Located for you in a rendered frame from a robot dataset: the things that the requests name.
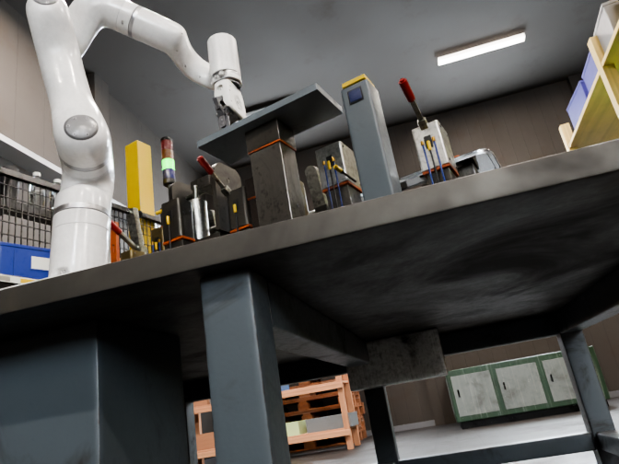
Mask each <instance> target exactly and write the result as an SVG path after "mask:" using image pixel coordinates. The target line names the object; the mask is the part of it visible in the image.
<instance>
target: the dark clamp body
mask: <svg viewBox="0 0 619 464"><path fill-rule="evenodd" d="M227 198H228V214H229V223H230V234H232V233H236V232H240V231H243V230H247V229H251V228H252V221H251V208H250V201H248V199H247V193H246V187H244V186H243V187H239V188H237V189H236V190H233V191H231V192H230V195H229V196H227Z"/></svg>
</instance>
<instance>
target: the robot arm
mask: <svg viewBox="0 0 619 464"><path fill-rule="evenodd" d="M26 14H27V18H28V22H29V28H30V32H31V36H32V39H33V42H34V46H35V50H36V53H37V57H38V60H39V64H40V68H41V74H42V78H43V81H44V85H45V88H46V92H47V95H48V99H49V102H50V106H51V112H52V119H53V138H54V142H55V146H56V149H57V153H58V157H59V159H60V163H61V168H62V184H61V189H60V191H59V192H58V193H57V194H56V196H55V199H54V206H53V228H52V240H51V252H50V263H49V275H48V277H52V276H55V275H60V274H64V273H70V272H74V271H78V270H83V269H89V268H93V267H97V266H100V265H104V264H108V263H110V259H111V200H112V195H113V190H114V163H113V153H112V144H111V135H110V131H109V128H108V125H107V123H106V122H105V120H104V118H103V116H102V114H101V112H100V110H99V108H98V106H97V105H96V103H95V101H94V99H93V98H92V95H91V92H90V89H89V85H88V80H87V77H86V74H85V70H84V66H83V63H82V59H81V57H82V56H83V55H84V53H85V52H86V51H87V49H88V47H89V45H90V43H91V42H92V41H93V40H94V38H95V37H96V35H97V34H98V33H99V31H100V30H101V29H103V28H108V29H113V30H115V31H117V32H120V33H122V34H123V35H126V36H128V37H130V38H132V39H135V40H137V41H141V42H143V43H144V44H147V45H149V46H151V47H154V48H156V49H158V50H160V51H163V52H164V53H166V54H167V55H168V56H169V57H170V58H171V60H172V61H173V62H174V63H175V64H176V66H177V67H178V68H179V70H180V71H181V72H182V73H183V74H184V75H185V76H187V77H188V78H189V79H191V80H192V81H193V82H195V83H197V84H199V85H201V86H203V87H206V88H208V89H211V90H213V91H215V97H214V98H213V101H214V104H215V110H216V112H217V114H216V116H217V118H218V129H219V131H220V130H222V129H224V128H226V127H228V126H229V125H231V124H233V123H235V122H236V121H240V120H242V119H244V118H246V117H247V116H246V111H245V107H244V102H243V98H242V95H241V93H240V89H241V87H242V83H241V76H240V69H239V57H238V50H237V43H236V40H235V39H234V37H232V36H231V35H229V34H227V33H217V34H215V35H213V36H211V37H210V38H209V39H208V41H207V49H208V57H209V63H208V62H206V61H205V60H203V59H202V58H201V57H200V56H199V55H198V54H197V53H196V52H195V51H194V49H193V47H192V45H191V44H190V42H189V40H188V37H187V34H186V31H185V29H184V28H183V27H182V26H181V25H179V24H178V23H176V22H174V21H172V20H170V19H167V18H165V17H162V16H161V15H159V14H157V13H154V12H152V11H150V10H148V9H146V8H144V7H141V6H139V5H137V4H135V3H132V2H130V1H128V0H74V1H73V2H72V4H71V5H70V6H69V7H68V6H67V4H66V3H65V1H64V0H28V1H27V3H26Z"/></svg>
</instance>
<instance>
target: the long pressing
mask: <svg viewBox="0 0 619 464"><path fill-rule="evenodd" d="M454 160H455V163H456V166H457V168H458V167H461V166H464V165H467V164H469V163H473V164H474V165H475V167H476V168H477V170H478V171H479V173H481V172H485V171H488V170H492V169H496V168H501V166H500V164H499V163H498V161H497V159H496V156H495V155H494V153H493V152H492V151H490V150H488V149H485V148H481V149H476V150H473V151H472V152H469V153H466V154H464V155H461V156H458V157H454ZM399 180H400V183H401V188H402V191H404V190H407V189H410V188H413V187H415V186H417V185H420V184H424V183H425V184H427V179H426V178H425V177H424V176H423V173H422V170H419V171H417V172H415V173H412V174H409V175H407V176H404V177H401V178H399Z"/></svg>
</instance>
